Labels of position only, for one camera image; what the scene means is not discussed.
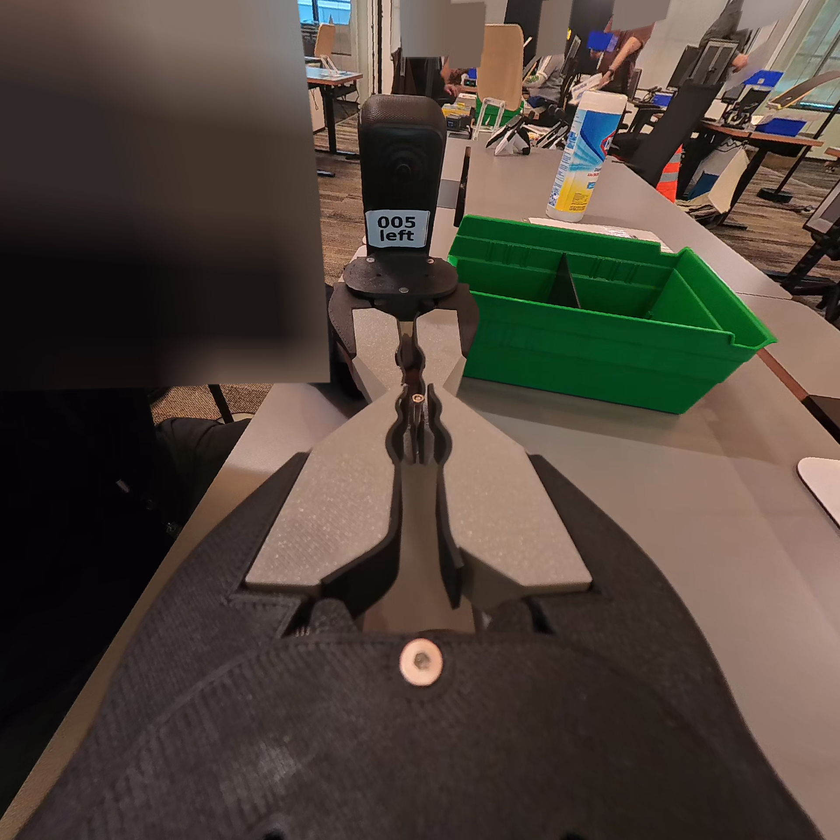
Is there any white document stand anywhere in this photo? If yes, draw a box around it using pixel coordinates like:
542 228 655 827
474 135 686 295
797 457 840 530

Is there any dark desk cable flap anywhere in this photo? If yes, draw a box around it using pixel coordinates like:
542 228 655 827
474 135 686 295
802 394 840 442

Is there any black bin divider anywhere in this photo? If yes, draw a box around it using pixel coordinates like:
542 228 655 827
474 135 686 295
550 252 582 308

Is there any steel screw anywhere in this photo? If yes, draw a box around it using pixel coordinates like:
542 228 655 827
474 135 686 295
409 392 429 465

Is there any green plastic bin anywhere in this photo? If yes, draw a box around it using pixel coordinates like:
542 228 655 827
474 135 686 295
448 213 778 416

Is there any orange striped traffic cone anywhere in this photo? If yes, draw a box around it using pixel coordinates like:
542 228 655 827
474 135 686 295
655 146 685 202

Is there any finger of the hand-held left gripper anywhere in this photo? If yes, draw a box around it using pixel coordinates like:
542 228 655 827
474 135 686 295
413 307 465 396
353 308 408 404

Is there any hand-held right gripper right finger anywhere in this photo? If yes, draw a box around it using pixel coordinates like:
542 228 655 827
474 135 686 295
427 385 593 632

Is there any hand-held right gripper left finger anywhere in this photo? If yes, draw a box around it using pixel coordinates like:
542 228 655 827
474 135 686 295
244 385 409 621

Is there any white paper packet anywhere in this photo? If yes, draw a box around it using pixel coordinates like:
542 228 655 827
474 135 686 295
530 217 675 254

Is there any yellow label wipes bottle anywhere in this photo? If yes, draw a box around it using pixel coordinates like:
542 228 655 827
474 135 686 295
545 91 630 224

